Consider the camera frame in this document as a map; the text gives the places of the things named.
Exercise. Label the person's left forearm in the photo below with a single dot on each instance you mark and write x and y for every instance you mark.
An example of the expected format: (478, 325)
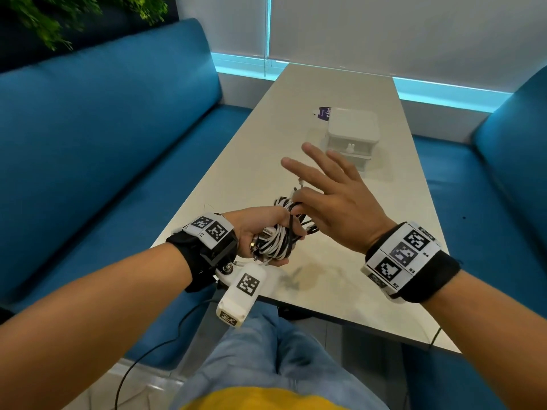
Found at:
(85, 328)

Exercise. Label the white charger on floor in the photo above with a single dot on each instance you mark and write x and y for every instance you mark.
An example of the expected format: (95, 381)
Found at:
(435, 335)

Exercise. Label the dark planter box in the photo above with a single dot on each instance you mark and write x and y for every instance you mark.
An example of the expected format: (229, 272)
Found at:
(111, 25)

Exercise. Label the white roller blind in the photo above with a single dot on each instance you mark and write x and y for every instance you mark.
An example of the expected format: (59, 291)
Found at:
(222, 21)
(406, 34)

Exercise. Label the green plant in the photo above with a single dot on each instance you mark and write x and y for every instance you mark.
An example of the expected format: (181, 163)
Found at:
(42, 17)

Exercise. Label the person's right forearm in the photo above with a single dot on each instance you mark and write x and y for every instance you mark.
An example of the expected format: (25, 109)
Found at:
(495, 345)

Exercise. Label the blue sofa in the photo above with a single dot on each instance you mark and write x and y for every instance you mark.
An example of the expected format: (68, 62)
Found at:
(85, 157)
(491, 200)

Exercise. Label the blue jeans legs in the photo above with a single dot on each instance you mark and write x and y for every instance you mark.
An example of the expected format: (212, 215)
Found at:
(256, 358)

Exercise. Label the white mini drawer box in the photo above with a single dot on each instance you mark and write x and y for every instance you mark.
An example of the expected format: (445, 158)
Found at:
(354, 123)

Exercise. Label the person's left hand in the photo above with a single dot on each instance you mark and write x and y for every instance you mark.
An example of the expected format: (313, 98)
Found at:
(256, 217)

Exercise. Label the yellow shirt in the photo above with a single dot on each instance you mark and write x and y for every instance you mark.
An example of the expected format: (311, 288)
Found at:
(265, 401)

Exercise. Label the black marker wristband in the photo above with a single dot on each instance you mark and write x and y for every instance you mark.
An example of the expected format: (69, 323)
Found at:
(188, 260)
(436, 277)

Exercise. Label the purple sticker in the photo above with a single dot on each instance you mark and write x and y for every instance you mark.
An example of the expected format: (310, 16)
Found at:
(324, 113)

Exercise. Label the person's right hand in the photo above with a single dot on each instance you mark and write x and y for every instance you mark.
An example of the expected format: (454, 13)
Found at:
(350, 209)

